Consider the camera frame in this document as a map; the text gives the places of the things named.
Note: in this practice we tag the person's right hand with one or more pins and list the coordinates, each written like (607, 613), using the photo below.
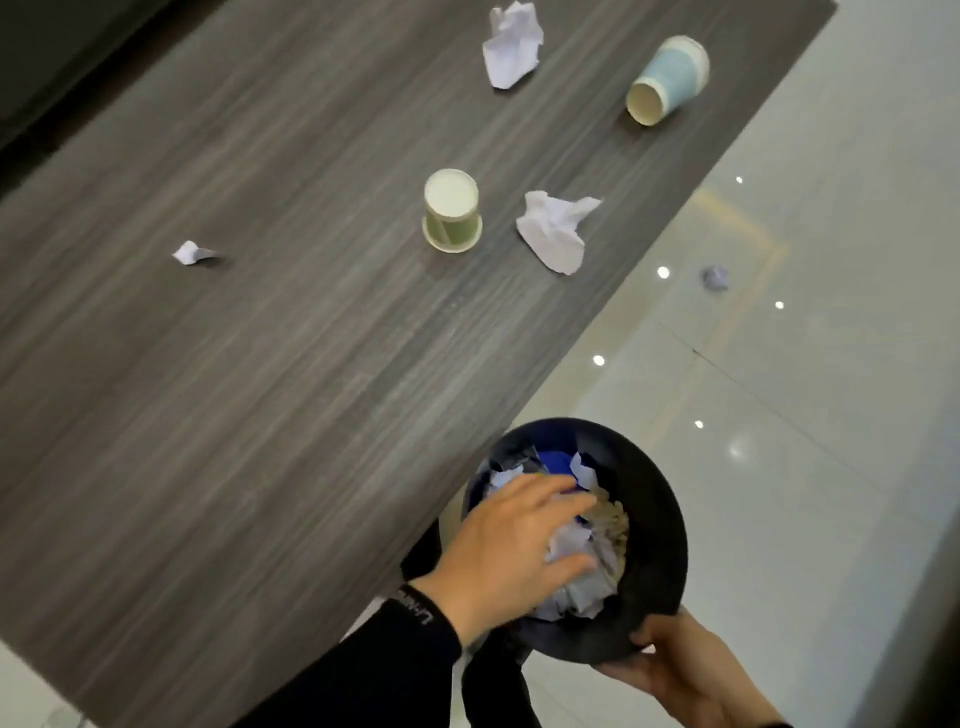
(697, 675)

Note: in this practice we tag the person's left hand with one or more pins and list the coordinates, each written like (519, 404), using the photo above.
(495, 559)

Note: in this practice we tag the person's right thumb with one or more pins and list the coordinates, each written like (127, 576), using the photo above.
(654, 628)

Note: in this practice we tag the person's left thumb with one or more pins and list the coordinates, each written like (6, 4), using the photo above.
(571, 571)

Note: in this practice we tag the black round waste bin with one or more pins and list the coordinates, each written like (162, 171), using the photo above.
(654, 525)

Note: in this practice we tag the person's left forearm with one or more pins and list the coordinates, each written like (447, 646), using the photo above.
(375, 671)

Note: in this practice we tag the pile of crumpled paper scraps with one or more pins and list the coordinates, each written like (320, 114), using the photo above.
(589, 589)

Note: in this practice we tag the blue paper scrap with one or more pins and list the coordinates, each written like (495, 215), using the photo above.
(556, 463)

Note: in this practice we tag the grey crumpled paper ball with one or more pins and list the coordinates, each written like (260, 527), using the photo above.
(715, 277)

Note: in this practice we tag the large crumpled white paper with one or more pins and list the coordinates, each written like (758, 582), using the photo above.
(555, 231)
(512, 45)

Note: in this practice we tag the green paper cup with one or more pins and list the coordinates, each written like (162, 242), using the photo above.
(451, 211)

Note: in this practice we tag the small crumpled white paper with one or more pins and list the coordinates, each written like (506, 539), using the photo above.
(190, 253)

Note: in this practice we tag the light blue paper cup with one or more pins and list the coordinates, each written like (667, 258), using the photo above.
(669, 79)

